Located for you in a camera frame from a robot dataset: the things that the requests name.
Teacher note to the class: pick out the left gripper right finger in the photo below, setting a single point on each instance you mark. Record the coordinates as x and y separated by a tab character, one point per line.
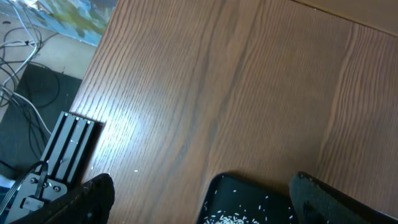
317	202

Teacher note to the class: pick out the white rice pile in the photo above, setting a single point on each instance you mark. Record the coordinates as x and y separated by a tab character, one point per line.
239	207

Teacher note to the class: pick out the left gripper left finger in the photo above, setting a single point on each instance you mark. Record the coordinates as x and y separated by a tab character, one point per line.
91	202

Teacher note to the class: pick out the black tray bin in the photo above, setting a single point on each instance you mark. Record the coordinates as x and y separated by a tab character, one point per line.
229	182

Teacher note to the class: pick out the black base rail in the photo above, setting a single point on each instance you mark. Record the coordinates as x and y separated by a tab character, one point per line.
64	155

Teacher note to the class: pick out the colourful painted sheet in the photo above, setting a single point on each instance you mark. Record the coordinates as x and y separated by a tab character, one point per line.
84	20

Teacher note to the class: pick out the dark floor mat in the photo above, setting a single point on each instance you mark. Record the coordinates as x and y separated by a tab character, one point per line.
42	95

